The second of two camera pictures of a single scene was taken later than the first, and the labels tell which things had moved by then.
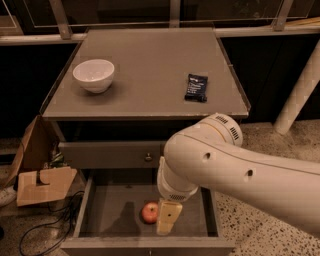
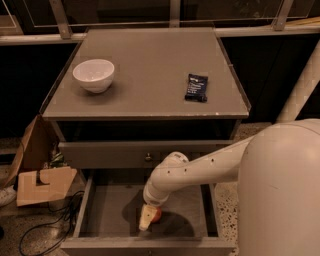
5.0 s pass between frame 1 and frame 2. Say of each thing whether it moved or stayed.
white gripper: moved
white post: stayed
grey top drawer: stayed
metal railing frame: stayed
